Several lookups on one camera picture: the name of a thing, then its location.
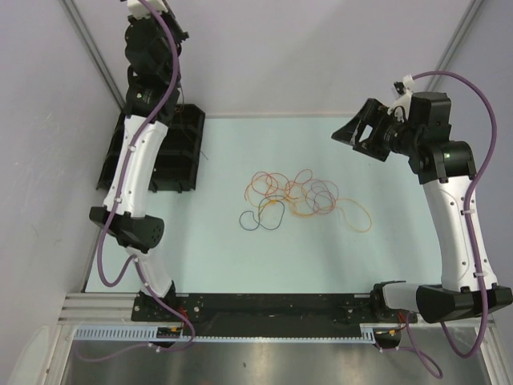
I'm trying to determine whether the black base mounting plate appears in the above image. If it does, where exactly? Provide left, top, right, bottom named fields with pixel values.
left=131, top=292, right=418, bottom=340

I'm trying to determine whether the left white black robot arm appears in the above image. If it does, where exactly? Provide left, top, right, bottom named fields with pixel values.
left=89, top=1, right=188, bottom=321

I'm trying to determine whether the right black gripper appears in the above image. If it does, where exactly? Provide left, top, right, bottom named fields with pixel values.
left=331, top=98, right=422, bottom=162

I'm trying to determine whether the brown thin cable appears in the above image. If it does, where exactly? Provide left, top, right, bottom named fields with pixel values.
left=176, top=86, right=210, bottom=161

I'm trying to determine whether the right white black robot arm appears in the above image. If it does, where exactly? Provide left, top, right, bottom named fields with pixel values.
left=331, top=92, right=512, bottom=323

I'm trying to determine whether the black compartment tray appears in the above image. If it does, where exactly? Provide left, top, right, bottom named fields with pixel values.
left=96, top=103, right=205, bottom=193

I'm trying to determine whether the white slotted cable duct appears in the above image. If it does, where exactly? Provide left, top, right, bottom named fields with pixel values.
left=74, top=325, right=376, bottom=344

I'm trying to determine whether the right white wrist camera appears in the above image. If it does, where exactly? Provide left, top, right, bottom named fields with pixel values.
left=389, top=75, right=415, bottom=121

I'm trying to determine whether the aluminium frame rail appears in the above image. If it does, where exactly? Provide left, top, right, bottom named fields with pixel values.
left=58, top=292, right=494, bottom=326

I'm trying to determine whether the orange thin cable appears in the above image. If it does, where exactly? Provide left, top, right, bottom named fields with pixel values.
left=244, top=168, right=337, bottom=220

